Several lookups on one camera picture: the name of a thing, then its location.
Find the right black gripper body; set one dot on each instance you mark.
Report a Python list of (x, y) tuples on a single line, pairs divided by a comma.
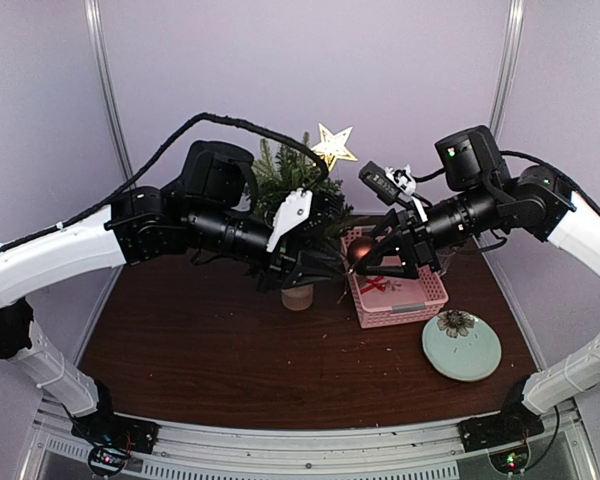
[(418, 241)]

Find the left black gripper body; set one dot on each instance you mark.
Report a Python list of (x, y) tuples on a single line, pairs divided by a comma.
[(278, 269)]

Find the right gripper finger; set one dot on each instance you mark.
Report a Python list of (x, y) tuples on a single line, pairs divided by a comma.
[(387, 242), (403, 271)]

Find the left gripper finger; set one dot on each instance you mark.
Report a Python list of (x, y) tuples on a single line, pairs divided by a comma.
[(321, 262), (302, 278)]

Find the burlap bow red ribbon ornament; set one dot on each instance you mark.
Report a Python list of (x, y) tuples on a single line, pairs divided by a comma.
[(381, 284)]

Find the dark red bauble ornament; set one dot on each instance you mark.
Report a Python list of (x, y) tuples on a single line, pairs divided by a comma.
[(359, 248)]

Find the gold star red ornament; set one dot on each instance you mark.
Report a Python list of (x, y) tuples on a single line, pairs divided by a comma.
[(332, 147)]

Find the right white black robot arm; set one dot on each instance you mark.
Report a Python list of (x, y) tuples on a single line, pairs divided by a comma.
[(542, 200)]

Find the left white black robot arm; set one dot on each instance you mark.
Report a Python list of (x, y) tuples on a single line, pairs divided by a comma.
[(199, 209)]

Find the round wooden tree base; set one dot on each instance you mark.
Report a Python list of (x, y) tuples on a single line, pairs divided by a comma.
[(298, 298)]

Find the small green christmas tree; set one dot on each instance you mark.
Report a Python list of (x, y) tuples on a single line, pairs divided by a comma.
[(287, 171)]

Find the clear drinking glass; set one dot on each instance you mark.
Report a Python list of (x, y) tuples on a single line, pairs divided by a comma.
[(445, 257)]

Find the pink plastic basket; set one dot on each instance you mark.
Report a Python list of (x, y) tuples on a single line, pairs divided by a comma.
[(417, 300)]

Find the pale green flower plate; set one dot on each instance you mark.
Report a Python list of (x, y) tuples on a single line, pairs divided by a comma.
[(461, 346)]

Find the right green circuit board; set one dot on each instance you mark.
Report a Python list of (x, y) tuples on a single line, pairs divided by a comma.
[(510, 461)]

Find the green circuit board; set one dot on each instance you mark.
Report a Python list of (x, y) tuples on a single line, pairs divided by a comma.
[(510, 461), (106, 462)]

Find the left green circuit board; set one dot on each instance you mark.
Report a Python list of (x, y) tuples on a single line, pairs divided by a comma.
[(106, 462)]

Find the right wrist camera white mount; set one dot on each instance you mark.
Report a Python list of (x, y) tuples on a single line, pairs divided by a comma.
[(394, 186)]

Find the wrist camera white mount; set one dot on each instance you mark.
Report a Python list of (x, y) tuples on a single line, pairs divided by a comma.
[(394, 186), (292, 212)]

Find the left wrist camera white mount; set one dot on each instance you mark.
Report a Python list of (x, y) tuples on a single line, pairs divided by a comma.
[(292, 212)]

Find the front aluminium rail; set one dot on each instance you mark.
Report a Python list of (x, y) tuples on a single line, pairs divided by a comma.
[(431, 450)]

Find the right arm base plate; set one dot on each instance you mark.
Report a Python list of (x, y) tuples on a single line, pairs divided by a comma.
[(485, 432)]

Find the right aluminium frame post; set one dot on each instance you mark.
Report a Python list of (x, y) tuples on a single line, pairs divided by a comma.
[(508, 63)]

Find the aluminium frame post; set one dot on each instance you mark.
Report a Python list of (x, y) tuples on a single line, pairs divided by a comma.
[(98, 42), (508, 63)]

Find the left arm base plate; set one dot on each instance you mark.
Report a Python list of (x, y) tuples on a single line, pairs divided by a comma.
[(108, 429)]

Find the left aluminium frame post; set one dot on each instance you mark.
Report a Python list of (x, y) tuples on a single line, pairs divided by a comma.
[(98, 42)]

